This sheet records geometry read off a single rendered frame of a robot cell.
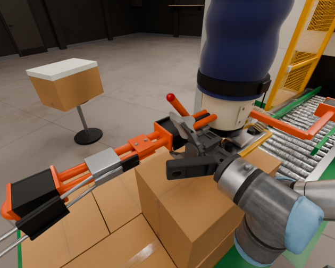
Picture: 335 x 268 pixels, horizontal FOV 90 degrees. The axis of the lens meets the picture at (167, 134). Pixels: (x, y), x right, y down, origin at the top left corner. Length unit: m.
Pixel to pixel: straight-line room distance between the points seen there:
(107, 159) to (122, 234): 0.73
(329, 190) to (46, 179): 0.58
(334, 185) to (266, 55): 0.33
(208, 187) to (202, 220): 0.15
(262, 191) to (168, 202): 0.41
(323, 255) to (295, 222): 1.66
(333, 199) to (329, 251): 1.59
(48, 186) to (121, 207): 0.81
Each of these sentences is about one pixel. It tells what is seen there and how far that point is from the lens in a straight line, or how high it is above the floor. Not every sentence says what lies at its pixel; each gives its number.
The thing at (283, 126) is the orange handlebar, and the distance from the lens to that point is 0.63.
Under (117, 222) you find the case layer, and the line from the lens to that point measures 1.14.
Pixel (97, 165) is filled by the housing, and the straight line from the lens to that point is 0.42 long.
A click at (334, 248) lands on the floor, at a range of 2.11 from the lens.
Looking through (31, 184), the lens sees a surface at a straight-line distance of 0.44.
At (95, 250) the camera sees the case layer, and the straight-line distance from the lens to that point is 1.12.
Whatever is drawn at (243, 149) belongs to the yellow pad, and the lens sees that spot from 0.66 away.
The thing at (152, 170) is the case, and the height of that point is 0.94.
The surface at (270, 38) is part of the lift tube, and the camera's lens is 0.55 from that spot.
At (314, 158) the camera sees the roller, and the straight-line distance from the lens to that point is 1.89.
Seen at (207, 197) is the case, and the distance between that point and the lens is 0.73.
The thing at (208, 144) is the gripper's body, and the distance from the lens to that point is 0.42.
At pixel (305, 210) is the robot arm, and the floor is 1.28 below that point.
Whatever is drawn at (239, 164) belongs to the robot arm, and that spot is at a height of 1.28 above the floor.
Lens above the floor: 1.54
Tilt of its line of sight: 37 degrees down
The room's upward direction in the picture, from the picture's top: straight up
